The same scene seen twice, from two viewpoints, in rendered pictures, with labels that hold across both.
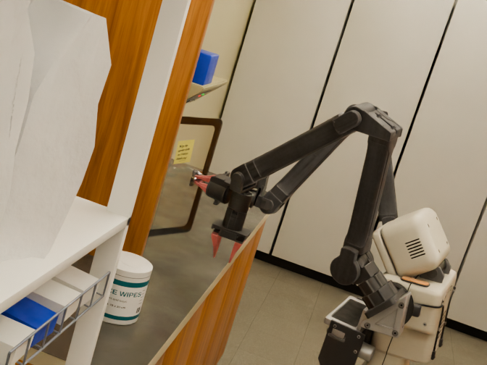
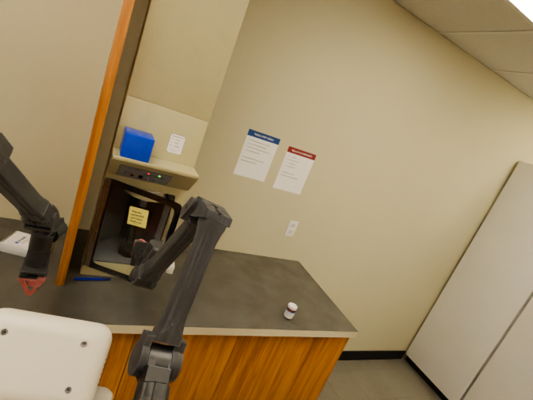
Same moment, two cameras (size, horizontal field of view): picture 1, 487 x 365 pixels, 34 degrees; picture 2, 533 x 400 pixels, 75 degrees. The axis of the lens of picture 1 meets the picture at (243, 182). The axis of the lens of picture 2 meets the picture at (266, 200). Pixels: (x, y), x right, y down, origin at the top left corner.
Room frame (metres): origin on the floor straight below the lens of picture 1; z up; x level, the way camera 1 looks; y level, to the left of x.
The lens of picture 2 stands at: (2.03, -1.06, 1.87)
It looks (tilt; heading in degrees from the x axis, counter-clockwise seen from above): 15 degrees down; 52
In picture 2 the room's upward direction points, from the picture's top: 22 degrees clockwise
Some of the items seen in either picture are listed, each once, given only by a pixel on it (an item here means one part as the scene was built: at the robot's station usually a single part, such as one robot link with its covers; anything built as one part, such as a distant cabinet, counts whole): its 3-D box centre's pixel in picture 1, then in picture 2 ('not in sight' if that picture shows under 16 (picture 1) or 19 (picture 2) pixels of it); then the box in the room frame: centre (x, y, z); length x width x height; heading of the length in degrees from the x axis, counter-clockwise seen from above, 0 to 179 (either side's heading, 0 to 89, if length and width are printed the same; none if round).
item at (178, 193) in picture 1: (175, 177); (132, 236); (2.44, 0.21, 1.19); 0.30 x 0.01 x 0.40; 146
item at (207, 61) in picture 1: (196, 64); (136, 144); (2.37, 0.24, 1.55); 0.10 x 0.10 x 0.09; 82
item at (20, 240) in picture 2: not in sight; (27, 245); (2.12, 0.48, 0.96); 0.16 x 0.12 x 0.04; 155
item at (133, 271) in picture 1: (120, 287); not in sight; (1.90, 0.22, 1.01); 0.13 x 0.13 x 0.15
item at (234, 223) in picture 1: (233, 221); (37, 257); (2.12, -0.01, 1.21); 0.10 x 0.07 x 0.07; 82
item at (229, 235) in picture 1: (229, 245); (32, 279); (2.12, -0.02, 1.14); 0.07 x 0.07 x 0.09; 82
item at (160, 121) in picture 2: not in sight; (141, 188); (2.48, 0.41, 1.32); 0.32 x 0.25 x 0.77; 172
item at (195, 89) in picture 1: (194, 93); (153, 174); (2.46, 0.22, 1.46); 0.32 x 0.11 x 0.10; 172
